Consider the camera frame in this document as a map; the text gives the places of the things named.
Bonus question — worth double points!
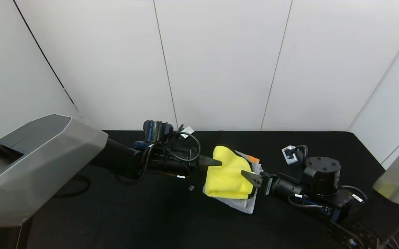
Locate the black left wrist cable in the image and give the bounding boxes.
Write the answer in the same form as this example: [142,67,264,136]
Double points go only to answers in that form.
[116,131,202,186]

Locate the yellow microfiber towel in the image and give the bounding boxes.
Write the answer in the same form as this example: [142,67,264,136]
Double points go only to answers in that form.
[205,145,257,200]

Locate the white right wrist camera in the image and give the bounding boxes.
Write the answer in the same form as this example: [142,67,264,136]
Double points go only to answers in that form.
[281,145,301,165]

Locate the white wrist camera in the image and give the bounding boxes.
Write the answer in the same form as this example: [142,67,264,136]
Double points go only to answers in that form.
[178,125,196,141]
[281,145,301,165]

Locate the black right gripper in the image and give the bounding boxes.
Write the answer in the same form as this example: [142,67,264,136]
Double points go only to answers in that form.
[240,169,305,199]

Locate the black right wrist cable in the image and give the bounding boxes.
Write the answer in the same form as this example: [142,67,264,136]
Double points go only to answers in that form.
[337,185,369,205]

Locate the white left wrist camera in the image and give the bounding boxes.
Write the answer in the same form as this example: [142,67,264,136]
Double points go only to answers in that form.
[178,125,196,141]

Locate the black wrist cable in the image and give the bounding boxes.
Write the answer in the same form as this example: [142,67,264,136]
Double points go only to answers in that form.
[116,131,202,186]
[337,185,369,205]

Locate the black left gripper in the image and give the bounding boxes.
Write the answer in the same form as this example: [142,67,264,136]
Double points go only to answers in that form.
[168,147,222,168]

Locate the grey towel with orange marks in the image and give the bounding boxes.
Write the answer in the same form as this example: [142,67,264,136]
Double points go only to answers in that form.
[203,150,264,215]

